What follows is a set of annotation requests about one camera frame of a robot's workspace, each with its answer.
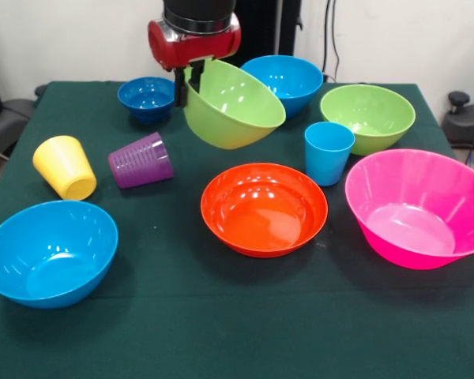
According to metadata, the light blue cup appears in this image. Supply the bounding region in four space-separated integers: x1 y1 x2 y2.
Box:
303 122 356 187

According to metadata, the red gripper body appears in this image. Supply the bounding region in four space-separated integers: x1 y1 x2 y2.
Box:
147 12 243 73

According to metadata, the green bowl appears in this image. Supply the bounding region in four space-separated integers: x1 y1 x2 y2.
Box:
319 84 416 156
182 58 288 150

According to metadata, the light blue bowl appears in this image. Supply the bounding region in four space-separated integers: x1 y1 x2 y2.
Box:
0 199 120 310
239 54 325 119

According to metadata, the small dark blue bowl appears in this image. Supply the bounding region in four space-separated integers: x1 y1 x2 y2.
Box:
117 76 177 125

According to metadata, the purple cup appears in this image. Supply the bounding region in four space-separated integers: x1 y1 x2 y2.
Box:
107 131 175 190

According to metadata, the black wall cable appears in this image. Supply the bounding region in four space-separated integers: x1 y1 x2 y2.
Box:
322 0 341 82

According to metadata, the black pedestal leg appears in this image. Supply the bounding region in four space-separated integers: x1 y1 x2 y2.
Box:
441 91 474 149
0 98 36 159

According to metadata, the yellow cup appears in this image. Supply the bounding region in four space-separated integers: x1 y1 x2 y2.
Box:
32 135 98 201

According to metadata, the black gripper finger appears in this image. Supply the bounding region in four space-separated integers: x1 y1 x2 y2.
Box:
191 59 205 95
174 67 188 109

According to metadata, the orange bowl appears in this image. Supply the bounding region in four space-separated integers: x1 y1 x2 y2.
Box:
200 163 329 259

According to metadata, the pink bowl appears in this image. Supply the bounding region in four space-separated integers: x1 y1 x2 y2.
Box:
344 148 474 271

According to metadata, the dark green table cloth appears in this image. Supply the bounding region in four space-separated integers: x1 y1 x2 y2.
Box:
0 81 474 379

